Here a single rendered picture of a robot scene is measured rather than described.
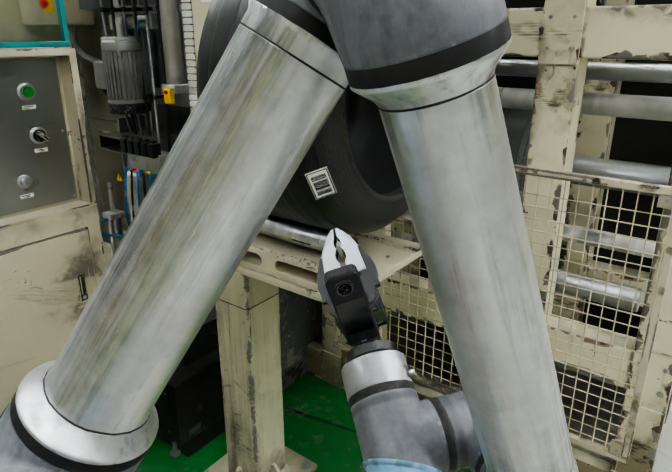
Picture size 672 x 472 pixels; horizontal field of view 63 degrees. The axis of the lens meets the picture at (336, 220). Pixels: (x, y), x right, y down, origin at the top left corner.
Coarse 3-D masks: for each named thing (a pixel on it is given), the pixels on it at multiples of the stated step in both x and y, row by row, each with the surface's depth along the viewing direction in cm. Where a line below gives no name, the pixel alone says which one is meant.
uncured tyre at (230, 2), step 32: (224, 0) 96; (224, 32) 94; (352, 96) 142; (352, 128) 144; (320, 160) 92; (352, 160) 97; (384, 160) 138; (288, 192) 98; (352, 192) 100; (384, 192) 131; (320, 224) 106; (352, 224) 107; (384, 224) 116
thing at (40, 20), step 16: (0, 0) 114; (16, 0) 116; (32, 0) 119; (48, 0) 121; (0, 16) 114; (16, 16) 117; (32, 16) 119; (48, 16) 122; (64, 16) 124; (0, 32) 115; (16, 32) 117; (32, 32) 120; (48, 32) 123; (64, 32) 125
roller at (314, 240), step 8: (272, 216) 119; (264, 224) 118; (272, 224) 117; (280, 224) 116; (288, 224) 115; (296, 224) 115; (304, 224) 114; (264, 232) 119; (272, 232) 117; (280, 232) 116; (288, 232) 114; (296, 232) 113; (304, 232) 112; (312, 232) 111; (320, 232) 110; (328, 232) 110; (288, 240) 115; (296, 240) 113; (304, 240) 112; (312, 240) 111; (320, 240) 109; (312, 248) 112; (320, 248) 110; (336, 248) 107; (344, 256) 107
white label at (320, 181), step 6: (324, 168) 93; (306, 174) 93; (312, 174) 93; (318, 174) 94; (324, 174) 94; (312, 180) 94; (318, 180) 94; (324, 180) 95; (330, 180) 95; (312, 186) 95; (318, 186) 95; (324, 186) 95; (330, 186) 96; (318, 192) 96; (324, 192) 96; (330, 192) 97; (336, 192) 97; (318, 198) 97
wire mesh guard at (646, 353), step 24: (528, 168) 129; (648, 192) 115; (648, 240) 119; (408, 264) 158; (408, 312) 163; (624, 312) 126; (336, 336) 182; (624, 336) 127; (648, 336) 123; (432, 360) 162; (624, 360) 128; (648, 360) 124; (432, 384) 163; (600, 408) 135; (624, 456) 134
